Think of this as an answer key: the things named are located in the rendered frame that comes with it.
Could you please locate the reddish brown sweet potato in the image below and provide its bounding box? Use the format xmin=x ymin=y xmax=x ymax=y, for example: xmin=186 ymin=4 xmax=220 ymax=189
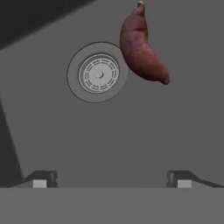
xmin=119 ymin=0 xmax=171 ymax=86

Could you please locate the grey metal sink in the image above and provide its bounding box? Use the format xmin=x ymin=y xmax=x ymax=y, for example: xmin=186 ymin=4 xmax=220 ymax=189
xmin=0 ymin=0 xmax=224 ymax=189

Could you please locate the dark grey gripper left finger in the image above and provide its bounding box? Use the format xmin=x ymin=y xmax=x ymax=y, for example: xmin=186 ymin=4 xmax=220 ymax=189
xmin=6 ymin=170 xmax=59 ymax=189

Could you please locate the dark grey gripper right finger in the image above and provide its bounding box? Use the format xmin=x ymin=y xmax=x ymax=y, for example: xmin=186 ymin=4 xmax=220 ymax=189
xmin=165 ymin=170 xmax=224 ymax=189

